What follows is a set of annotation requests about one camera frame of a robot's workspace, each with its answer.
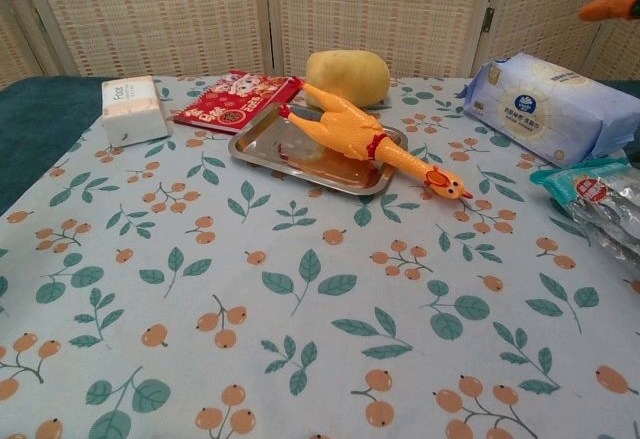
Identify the yellow rubber chicken toy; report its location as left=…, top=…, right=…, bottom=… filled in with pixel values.
left=277, top=81, right=474, bottom=206

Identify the stainless steel rectangular tray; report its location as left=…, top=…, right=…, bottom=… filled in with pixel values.
left=228, top=102, right=409, bottom=197

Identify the leaf and fruit patterned tablecloth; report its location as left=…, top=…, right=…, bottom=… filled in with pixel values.
left=0, top=74, right=640, bottom=439

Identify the yellow potato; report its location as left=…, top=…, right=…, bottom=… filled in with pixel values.
left=305, top=50, right=391, bottom=110

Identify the red spiral notebook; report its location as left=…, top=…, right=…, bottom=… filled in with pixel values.
left=172, top=71, right=304, bottom=136

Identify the white tissue pack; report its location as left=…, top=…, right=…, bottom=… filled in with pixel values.
left=101, top=75, right=174, bottom=149

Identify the woven folding screen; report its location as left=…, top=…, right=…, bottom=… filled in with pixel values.
left=0, top=0, right=640, bottom=83

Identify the blue wet wipes pack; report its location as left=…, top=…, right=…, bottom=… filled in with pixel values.
left=457, top=52, right=640, bottom=169

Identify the teal dried fish snack package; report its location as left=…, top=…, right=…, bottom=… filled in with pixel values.
left=528, top=157, right=640, bottom=286

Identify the dark teal table cover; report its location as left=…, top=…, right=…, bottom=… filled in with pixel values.
left=0, top=75, right=640, bottom=216

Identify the orange carrot-like object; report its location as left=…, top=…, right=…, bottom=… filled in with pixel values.
left=578, top=0, right=640, bottom=23

